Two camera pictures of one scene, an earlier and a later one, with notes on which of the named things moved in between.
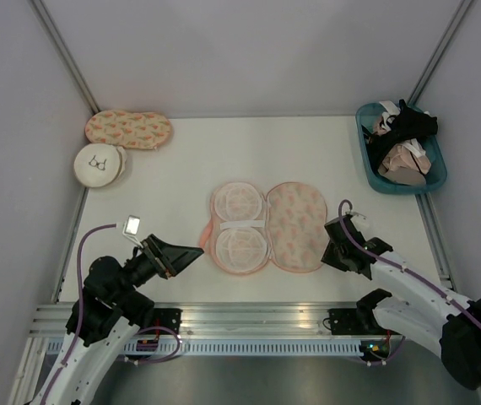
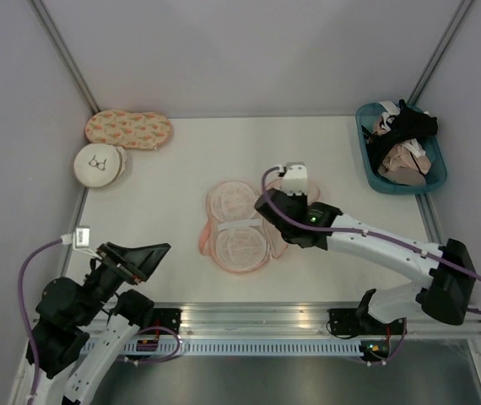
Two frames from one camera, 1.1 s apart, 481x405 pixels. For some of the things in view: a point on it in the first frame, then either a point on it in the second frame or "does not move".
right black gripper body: [333, 256] -> [301, 200]
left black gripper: [169, 259] -> [132, 263]
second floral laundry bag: [134, 130] does not move
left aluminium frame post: [41, 10] does not move
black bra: [407, 125] does not move
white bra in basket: [391, 109] does not move
